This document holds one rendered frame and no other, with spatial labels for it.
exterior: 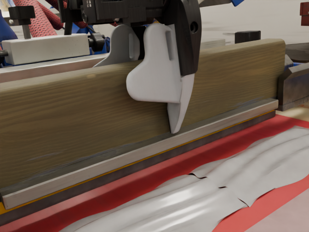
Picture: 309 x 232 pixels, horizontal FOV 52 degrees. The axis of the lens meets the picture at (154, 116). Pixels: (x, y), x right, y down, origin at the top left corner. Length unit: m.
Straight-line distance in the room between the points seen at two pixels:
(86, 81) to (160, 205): 0.11
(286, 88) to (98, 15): 0.25
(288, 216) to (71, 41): 0.42
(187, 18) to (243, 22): 2.54
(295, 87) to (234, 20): 2.44
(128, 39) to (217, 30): 2.68
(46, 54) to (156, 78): 0.31
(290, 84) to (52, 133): 0.28
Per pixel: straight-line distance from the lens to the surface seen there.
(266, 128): 0.41
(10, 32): 1.06
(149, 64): 0.24
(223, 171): 0.29
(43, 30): 0.74
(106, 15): 0.22
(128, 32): 0.30
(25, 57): 0.52
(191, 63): 0.25
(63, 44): 0.54
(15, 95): 0.22
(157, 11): 0.25
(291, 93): 0.41
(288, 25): 2.55
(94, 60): 0.50
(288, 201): 0.27
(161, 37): 0.25
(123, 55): 0.30
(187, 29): 0.24
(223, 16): 2.91
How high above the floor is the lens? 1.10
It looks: 17 degrees down
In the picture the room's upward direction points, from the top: 4 degrees counter-clockwise
